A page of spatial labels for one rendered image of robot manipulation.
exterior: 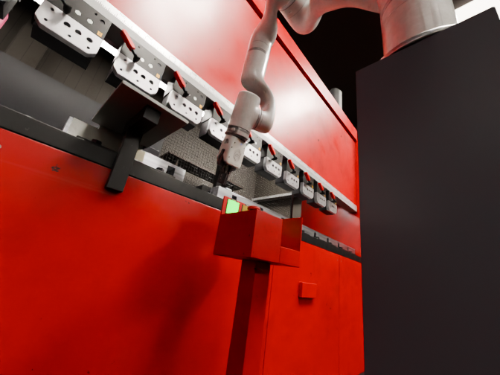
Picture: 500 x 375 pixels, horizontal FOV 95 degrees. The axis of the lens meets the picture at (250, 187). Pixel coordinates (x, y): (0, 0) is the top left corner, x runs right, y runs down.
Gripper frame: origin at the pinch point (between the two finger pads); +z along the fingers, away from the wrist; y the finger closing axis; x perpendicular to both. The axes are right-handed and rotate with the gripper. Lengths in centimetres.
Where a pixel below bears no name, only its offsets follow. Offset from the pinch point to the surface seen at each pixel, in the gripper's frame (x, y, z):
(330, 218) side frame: -11, 191, 6
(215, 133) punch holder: 20.4, 11.9, -18.0
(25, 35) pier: 399, 30, -97
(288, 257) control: -32.6, -3.9, 15.1
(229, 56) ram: 36, 21, -61
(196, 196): 3.2, -6.8, 8.6
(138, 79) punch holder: 32.5, -21.2, -23.7
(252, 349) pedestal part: -34, -12, 38
